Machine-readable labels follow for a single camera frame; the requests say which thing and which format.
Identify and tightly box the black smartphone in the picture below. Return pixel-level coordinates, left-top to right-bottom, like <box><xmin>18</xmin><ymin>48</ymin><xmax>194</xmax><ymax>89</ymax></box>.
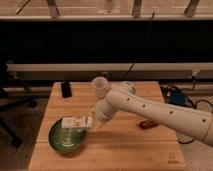
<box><xmin>61</xmin><ymin>82</ymin><xmax>72</xmax><ymax>98</ymax></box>

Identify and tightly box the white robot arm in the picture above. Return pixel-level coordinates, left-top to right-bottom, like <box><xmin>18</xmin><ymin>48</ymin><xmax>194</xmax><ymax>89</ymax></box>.
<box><xmin>93</xmin><ymin>81</ymin><xmax>213</xmax><ymax>147</ymax></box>

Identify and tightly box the green ceramic bowl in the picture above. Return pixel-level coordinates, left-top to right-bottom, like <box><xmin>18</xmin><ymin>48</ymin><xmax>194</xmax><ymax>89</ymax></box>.
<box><xmin>48</xmin><ymin>119</ymin><xmax>87</xmax><ymax>154</ymax></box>

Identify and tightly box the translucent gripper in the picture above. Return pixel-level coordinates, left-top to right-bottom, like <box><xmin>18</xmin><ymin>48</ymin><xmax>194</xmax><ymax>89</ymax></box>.
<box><xmin>88</xmin><ymin>108</ymin><xmax>103</xmax><ymax>130</ymax></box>

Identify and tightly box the black hanging cable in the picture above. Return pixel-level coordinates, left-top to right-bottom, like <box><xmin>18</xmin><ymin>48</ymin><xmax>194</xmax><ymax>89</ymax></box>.
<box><xmin>118</xmin><ymin>11</ymin><xmax>156</xmax><ymax>82</ymax></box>

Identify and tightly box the black office chair base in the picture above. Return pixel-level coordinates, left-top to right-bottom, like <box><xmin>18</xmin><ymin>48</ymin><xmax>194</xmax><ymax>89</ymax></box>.
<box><xmin>0</xmin><ymin>61</ymin><xmax>38</xmax><ymax>149</ymax></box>

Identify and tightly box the translucent plastic cup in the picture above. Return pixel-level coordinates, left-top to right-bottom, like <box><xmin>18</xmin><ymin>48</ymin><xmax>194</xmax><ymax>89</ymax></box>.
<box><xmin>92</xmin><ymin>77</ymin><xmax>110</xmax><ymax>99</ymax></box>

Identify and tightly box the white plastic bottle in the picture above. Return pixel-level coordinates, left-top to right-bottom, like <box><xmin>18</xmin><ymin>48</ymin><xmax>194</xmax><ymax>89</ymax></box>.
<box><xmin>62</xmin><ymin>116</ymin><xmax>93</xmax><ymax>129</ymax></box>

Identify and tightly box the black floor cable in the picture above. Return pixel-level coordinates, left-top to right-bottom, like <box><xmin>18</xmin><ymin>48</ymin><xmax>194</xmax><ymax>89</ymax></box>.
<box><xmin>161</xmin><ymin>84</ymin><xmax>213</xmax><ymax>145</ymax></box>

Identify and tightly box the white wall plug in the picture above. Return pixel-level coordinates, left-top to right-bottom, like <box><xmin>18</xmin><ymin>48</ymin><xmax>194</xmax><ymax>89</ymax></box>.
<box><xmin>191</xmin><ymin>68</ymin><xmax>200</xmax><ymax>77</ymax></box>

